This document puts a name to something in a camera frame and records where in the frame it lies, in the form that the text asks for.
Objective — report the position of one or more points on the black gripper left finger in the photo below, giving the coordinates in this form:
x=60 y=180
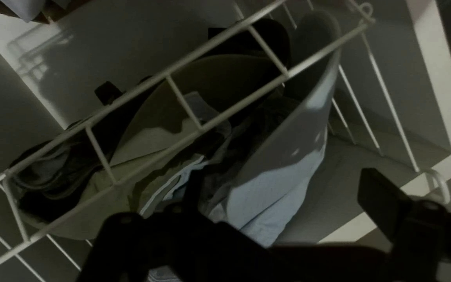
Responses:
x=193 y=189

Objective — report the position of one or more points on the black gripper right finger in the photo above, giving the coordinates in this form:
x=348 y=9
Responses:
x=384 y=202

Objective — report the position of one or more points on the white wire rack basket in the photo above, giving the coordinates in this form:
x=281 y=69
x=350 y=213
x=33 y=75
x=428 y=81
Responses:
x=55 y=217

